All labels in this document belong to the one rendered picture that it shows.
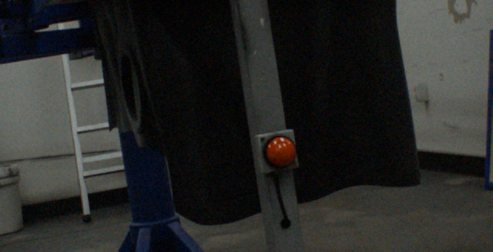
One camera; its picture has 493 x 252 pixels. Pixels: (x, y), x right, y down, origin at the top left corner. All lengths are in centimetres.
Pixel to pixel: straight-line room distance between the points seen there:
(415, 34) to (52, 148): 227
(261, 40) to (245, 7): 5
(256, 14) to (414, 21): 437
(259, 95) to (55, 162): 494
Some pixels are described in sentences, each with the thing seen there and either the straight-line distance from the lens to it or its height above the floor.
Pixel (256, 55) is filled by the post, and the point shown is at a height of 78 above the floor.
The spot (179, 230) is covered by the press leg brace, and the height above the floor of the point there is 32.
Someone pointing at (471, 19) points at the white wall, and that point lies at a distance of 510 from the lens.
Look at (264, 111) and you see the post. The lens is 129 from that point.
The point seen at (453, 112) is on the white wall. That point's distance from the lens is 540.
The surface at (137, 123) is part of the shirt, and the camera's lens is 163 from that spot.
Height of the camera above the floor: 77
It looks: 3 degrees down
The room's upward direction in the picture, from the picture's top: 9 degrees counter-clockwise
